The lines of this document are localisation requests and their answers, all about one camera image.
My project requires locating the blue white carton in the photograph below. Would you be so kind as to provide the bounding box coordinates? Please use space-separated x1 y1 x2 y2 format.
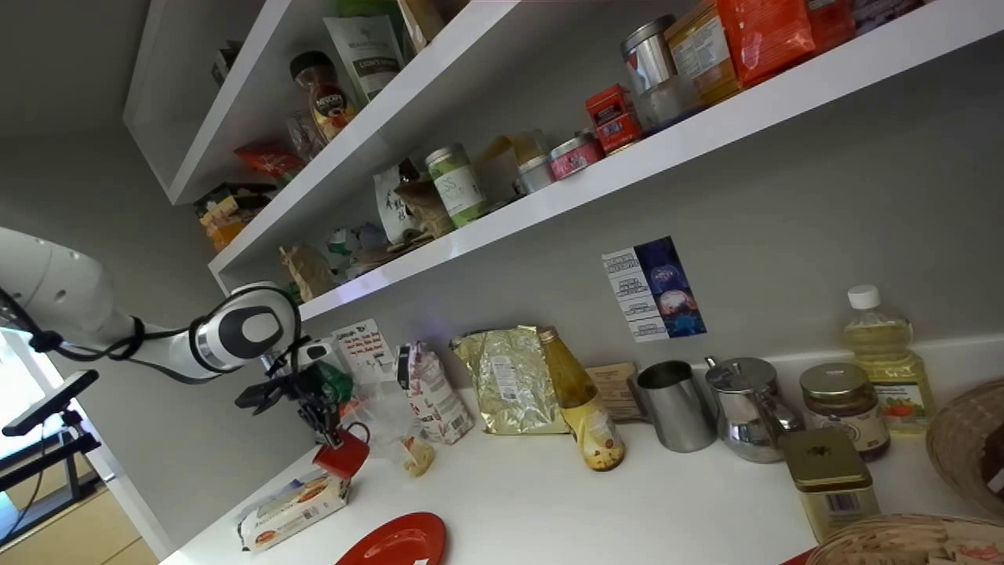
630 233 708 342

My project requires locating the white orange carton box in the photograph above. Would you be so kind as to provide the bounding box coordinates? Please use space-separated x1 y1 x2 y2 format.
233 465 353 556

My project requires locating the red snack packet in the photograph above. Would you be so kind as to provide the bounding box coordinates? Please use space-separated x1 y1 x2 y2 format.
233 137 307 189

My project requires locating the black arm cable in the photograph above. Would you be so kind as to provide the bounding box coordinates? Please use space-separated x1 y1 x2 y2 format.
0 287 203 365

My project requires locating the steel cup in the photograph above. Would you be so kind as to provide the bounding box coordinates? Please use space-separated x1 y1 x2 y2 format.
633 357 720 456

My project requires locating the white round tin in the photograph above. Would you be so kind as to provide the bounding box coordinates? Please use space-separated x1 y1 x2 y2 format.
511 151 559 199

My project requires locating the dark lidded jar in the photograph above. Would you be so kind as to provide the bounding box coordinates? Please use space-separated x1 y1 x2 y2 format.
286 48 353 145

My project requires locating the gold tin box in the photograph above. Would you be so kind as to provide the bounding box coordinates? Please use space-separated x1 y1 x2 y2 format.
781 424 880 547

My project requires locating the pink round tin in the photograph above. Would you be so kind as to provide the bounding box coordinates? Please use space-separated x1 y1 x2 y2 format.
547 131 604 181

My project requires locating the brown paper bag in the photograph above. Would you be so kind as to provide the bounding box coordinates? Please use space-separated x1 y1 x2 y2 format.
396 177 459 240

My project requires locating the white red printed card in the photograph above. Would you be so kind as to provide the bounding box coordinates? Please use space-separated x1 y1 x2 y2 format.
326 317 401 402

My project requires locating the green lidded jar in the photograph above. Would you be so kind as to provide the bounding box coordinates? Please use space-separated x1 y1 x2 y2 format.
420 140 492 229

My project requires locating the steel can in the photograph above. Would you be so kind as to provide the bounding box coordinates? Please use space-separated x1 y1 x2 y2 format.
620 11 679 98

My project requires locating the round wicker basket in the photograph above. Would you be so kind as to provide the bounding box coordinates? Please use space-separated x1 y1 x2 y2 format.
923 376 1004 517

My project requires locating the white wall leaflet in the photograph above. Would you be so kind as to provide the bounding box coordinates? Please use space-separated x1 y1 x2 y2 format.
600 244 670 344

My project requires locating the short white wall shelf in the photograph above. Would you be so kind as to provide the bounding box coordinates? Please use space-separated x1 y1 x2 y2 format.
118 0 526 207

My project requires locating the steel pitcher with lid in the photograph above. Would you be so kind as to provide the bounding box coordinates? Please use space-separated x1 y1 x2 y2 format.
698 352 806 466

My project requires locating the long white wall shelf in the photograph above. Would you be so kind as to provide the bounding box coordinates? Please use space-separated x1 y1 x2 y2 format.
203 0 1004 325

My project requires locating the red small box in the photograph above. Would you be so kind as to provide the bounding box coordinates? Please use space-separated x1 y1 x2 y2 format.
579 80 649 156

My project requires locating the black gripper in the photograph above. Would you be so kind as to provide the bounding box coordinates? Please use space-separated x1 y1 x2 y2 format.
233 353 353 447

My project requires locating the white red milk carton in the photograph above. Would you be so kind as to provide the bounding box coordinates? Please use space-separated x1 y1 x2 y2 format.
396 337 478 450

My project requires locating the wicker basket with brown sachets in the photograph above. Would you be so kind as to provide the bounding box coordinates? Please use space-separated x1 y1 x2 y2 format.
799 512 1004 565

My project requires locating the yellow curved bottle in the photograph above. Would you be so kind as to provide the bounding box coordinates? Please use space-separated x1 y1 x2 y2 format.
536 323 630 473

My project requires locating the red round plate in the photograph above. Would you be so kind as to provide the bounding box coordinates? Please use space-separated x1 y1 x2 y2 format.
333 508 450 565

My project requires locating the white printed pouch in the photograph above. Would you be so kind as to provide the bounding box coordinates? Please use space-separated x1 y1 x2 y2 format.
369 160 423 251

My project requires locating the yellow small box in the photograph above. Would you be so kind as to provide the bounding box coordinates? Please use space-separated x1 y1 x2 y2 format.
194 191 252 255

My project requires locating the orange yellow box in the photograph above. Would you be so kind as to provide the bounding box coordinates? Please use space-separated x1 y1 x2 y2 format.
663 2 739 111

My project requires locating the gold foil bag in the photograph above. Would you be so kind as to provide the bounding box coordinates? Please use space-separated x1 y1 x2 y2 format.
448 323 573 440

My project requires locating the brown spread glass jar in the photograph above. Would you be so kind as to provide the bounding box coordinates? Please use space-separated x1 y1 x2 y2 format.
797 357 893 461

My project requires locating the brown flat packet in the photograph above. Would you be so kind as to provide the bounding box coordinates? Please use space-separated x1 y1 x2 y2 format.
583 357 645 427

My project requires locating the orange foil bag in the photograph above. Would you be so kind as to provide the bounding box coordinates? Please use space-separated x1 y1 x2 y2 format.
711 0 855 91

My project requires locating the black camera stand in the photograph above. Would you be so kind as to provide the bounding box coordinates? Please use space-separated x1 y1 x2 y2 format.
0 367 105 550

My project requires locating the yellow oil bottle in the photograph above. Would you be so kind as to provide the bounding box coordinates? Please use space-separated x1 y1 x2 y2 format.
838 280 938 440

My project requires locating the red cup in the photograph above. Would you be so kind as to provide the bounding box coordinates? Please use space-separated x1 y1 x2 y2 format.
310 419 372 482

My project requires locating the white green pouch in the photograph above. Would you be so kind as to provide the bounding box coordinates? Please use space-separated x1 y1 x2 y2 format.
319 11 411 102

